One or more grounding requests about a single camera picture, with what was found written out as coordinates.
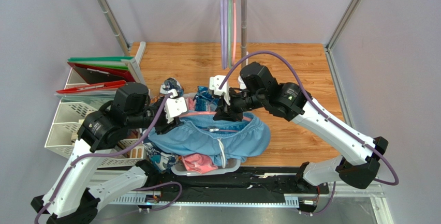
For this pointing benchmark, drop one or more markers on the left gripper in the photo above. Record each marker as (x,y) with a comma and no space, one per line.
(166,126)

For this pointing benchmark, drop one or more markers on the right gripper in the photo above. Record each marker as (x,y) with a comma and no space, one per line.
(224,111)

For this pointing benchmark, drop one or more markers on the pink hanger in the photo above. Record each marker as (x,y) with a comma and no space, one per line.
(234,32)
(211,128)

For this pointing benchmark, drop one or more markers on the light blue shorts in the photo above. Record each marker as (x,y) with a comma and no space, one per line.
(252,141)

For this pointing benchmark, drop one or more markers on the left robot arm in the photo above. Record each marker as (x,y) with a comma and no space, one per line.
(72,199)

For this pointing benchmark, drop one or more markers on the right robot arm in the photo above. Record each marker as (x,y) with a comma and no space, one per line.
(356,165)

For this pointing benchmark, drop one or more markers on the dark blue patterned shorts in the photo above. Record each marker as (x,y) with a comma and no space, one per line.
(204,101)

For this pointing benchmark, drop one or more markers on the colorful patterned shorts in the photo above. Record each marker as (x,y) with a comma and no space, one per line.
(161,160)

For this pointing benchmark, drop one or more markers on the purple hanger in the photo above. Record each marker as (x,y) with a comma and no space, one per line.
(222,36)
(225,31)

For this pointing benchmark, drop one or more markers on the white laundry basket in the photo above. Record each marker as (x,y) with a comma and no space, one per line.
(203,144)

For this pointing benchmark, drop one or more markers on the pink garment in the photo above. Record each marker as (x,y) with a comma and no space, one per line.
(198,163)

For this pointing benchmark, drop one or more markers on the green folder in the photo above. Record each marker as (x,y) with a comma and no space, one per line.
(115,62)

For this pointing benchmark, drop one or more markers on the red folder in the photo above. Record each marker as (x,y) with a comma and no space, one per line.
(98,80)

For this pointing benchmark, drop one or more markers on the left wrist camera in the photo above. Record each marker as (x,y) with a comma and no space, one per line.
(174,106)

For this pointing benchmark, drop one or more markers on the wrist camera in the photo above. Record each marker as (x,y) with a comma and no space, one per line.
(219,87)
(174,106)

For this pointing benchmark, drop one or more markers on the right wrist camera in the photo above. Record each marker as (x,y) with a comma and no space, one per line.
(219,87)

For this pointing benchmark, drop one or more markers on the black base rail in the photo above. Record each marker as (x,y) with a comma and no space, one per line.
(245,187)

